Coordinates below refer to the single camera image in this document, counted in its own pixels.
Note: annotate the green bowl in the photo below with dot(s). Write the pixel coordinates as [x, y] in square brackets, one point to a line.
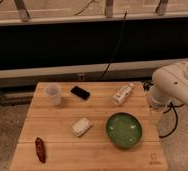
[124, 130]

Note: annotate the white sponge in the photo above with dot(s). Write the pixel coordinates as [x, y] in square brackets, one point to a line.
[81, 126]

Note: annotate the white plastic bottle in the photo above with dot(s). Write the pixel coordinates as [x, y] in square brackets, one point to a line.
[123, 93]

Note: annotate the dark red chili pepper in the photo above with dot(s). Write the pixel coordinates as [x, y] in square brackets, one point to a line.
[40, 150]

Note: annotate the black rectangular block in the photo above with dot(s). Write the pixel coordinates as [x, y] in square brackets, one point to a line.
[80, 92]

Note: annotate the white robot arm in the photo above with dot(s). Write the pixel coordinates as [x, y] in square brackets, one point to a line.
[169, 82]

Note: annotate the translucent ceramic cup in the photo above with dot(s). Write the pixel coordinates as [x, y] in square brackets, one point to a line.
[53, 93]

